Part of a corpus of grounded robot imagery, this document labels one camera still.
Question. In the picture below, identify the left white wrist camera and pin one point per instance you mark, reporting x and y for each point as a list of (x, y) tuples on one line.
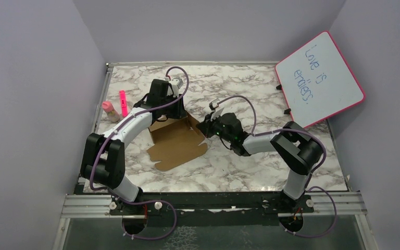
[(174, 86)]

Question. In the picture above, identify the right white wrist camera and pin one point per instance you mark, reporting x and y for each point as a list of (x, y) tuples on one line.
[(216, 110)]

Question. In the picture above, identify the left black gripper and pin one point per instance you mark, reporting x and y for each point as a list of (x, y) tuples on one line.
[(180, 111)]

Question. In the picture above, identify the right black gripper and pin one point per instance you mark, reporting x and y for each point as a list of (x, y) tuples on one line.
[(204, 127)]

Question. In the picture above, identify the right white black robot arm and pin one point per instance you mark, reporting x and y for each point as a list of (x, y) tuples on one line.
[(298, 149)]

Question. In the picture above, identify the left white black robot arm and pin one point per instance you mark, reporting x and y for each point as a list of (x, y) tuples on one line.
[(103, 159)]

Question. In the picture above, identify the pink framed whiteboard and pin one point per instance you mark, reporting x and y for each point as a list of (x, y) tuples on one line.
[(317, 81)]

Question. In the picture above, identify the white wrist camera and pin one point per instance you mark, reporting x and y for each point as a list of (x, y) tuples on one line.
[(174, 86), (216, 110)]

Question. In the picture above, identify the small pink capped bottle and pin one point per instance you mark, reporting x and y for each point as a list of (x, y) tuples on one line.
[(110, 111)]

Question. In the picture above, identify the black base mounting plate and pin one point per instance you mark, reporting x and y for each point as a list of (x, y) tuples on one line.
[(203, 209)]

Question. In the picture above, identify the brown cardboard box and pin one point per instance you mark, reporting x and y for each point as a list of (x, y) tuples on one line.
[(176, 141)]

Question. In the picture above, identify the pink highlighter marker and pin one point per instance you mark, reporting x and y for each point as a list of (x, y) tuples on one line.
[(123, 103)]

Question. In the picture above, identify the aluminium extrusion frame rail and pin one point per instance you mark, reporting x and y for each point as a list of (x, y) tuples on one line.
[(98, 206)]

